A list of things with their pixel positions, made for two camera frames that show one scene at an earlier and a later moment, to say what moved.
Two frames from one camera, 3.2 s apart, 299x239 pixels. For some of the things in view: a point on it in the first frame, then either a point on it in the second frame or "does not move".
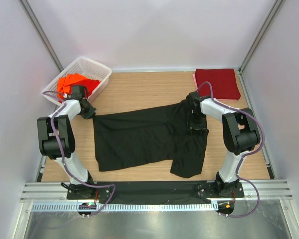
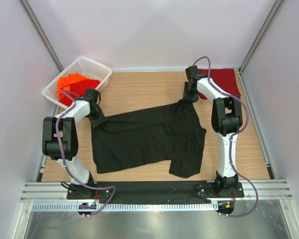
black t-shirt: (153, 136) does not move
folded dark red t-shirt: (224, 83) does not move
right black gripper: (202, 127) to (193, 98)
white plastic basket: (86, 67) does not move
